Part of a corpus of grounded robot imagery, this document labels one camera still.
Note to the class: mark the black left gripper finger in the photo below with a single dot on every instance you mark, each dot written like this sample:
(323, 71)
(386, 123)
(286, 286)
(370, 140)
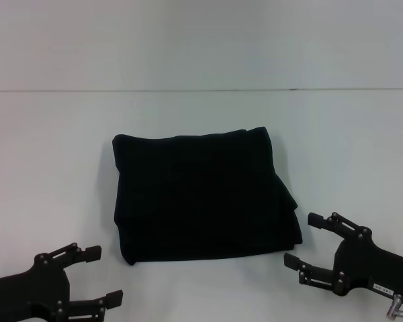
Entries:
(114, 298)
(92, 253)

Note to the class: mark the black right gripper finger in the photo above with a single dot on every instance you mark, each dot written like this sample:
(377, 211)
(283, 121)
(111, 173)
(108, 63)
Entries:
(292, 261)
(317, 220)

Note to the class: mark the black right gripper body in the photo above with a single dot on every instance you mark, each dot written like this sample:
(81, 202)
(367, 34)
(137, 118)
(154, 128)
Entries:
(372, 265)

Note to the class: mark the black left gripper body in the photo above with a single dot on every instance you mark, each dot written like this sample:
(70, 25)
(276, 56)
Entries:
(30, 292)

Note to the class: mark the black shirt with FREE print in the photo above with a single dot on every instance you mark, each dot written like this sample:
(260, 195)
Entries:
(205, 198)

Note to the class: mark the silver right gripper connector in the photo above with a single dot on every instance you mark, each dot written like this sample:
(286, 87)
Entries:
(393, 307)

